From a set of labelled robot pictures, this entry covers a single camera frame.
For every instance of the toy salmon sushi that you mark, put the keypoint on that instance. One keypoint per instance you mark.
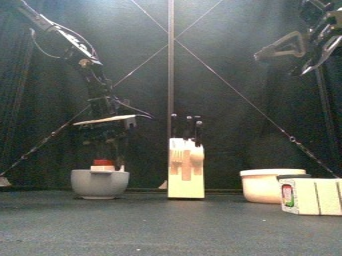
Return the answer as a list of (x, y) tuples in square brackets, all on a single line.
[(103, 164)]

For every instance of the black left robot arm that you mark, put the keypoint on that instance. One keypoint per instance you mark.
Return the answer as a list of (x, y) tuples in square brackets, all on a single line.
[(85, 56)]

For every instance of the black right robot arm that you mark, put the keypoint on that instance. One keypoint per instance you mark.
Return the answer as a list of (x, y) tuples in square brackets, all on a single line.
[(314, 10)]

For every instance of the grey bowl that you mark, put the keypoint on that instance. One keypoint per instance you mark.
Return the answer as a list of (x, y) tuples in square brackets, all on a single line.
[(99, 184)]

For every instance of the small white wedge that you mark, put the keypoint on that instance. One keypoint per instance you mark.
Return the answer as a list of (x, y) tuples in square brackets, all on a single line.
[(163, 185)]

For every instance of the white toy knife block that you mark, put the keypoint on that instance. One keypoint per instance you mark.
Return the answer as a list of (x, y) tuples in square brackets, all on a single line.
[(186, 173)]

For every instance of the white bowl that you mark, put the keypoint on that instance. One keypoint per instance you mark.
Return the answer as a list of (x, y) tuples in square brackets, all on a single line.
[(262, 186)]

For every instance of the white box with picture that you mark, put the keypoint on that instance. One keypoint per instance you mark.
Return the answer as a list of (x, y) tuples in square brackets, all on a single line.
[(312, 197)]

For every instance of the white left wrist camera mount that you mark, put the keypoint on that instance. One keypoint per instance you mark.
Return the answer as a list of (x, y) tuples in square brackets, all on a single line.
[(107, 120)]

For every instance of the diagonal metal frame brace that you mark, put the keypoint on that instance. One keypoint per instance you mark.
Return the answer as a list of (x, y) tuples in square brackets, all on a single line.
[(58, 133), (241, 95)]

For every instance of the white frame foot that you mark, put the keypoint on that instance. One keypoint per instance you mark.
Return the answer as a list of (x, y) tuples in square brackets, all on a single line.
[(4, 182)]

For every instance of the vertical metal frame pole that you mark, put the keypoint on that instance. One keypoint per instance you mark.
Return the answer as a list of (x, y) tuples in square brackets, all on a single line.
[(170, 66)]

